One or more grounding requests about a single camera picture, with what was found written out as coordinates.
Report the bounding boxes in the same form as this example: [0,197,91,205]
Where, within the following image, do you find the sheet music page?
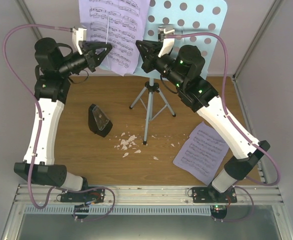
[173,122,229,185]

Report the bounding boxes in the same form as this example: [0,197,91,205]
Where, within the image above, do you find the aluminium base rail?
[13,184,284,205]

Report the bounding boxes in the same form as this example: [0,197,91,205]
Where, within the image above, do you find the black metronome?
[88,104,113,138]

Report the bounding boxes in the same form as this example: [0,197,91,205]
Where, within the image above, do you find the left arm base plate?
[56,188,105,204]

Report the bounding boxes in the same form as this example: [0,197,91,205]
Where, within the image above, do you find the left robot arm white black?
[13,37,112,202]

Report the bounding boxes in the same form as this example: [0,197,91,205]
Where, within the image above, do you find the purple cable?
[165,31,282,187]
[2,24,75,210]

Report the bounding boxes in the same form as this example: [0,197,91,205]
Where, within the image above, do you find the white paint patch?
[113,132,142,158]

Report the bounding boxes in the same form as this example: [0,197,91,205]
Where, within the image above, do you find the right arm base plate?
[187,185,238,204]

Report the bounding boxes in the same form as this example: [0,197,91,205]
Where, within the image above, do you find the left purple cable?
[2,24,75,210]

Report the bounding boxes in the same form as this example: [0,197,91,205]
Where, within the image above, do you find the grey slotted cable duct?
[24,205,211,216]

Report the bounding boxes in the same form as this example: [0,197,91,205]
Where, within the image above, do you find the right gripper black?
[136,39,186,90]

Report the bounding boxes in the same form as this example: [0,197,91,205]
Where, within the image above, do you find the clear plastic metronome cover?
[91,105,110,131]

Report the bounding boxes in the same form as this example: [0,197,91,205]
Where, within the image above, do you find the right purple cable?
[165,31,282,187]

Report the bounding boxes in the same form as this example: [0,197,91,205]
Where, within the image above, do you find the light blue music stand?
[128,0,229,146]

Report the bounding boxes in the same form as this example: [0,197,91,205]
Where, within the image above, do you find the sheet music pages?
[78,0,150,76]

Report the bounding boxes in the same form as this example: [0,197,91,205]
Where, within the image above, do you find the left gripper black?
[58,42,113,77]

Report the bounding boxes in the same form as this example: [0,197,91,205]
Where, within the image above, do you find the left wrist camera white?
[71,27,87,55]

